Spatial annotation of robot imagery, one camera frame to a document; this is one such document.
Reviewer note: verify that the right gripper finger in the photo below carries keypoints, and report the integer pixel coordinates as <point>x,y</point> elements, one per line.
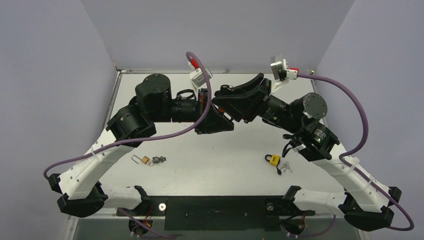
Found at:
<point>235,106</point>
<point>250,88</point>

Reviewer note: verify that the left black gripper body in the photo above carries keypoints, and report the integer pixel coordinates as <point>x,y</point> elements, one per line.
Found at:
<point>203,102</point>

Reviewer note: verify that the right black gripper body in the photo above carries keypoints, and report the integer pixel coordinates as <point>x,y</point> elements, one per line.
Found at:
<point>261,98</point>

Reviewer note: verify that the yellow padlock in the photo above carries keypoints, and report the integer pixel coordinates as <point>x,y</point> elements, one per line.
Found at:
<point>273,160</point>

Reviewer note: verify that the silver keys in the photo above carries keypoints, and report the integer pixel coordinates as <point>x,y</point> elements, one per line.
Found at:
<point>284,168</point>

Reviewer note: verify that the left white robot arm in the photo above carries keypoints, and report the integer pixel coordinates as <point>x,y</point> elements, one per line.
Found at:
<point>81,192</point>

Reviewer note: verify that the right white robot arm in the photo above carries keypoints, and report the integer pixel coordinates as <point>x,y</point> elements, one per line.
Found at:
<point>364,202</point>

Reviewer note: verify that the small keys bunch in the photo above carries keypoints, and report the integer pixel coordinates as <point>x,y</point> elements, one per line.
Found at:
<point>156,160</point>

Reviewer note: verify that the small brass padlock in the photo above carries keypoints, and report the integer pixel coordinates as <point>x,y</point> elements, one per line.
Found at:
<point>145,160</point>

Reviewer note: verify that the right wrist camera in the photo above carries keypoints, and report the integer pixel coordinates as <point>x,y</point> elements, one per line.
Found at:
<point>282,73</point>

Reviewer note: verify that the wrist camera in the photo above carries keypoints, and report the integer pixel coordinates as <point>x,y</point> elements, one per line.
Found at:
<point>197,78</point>
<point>282,73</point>

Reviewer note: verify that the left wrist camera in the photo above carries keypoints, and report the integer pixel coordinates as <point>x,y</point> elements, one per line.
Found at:
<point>197,78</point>

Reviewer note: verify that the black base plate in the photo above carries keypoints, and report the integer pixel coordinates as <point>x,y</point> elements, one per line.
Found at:
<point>217,213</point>

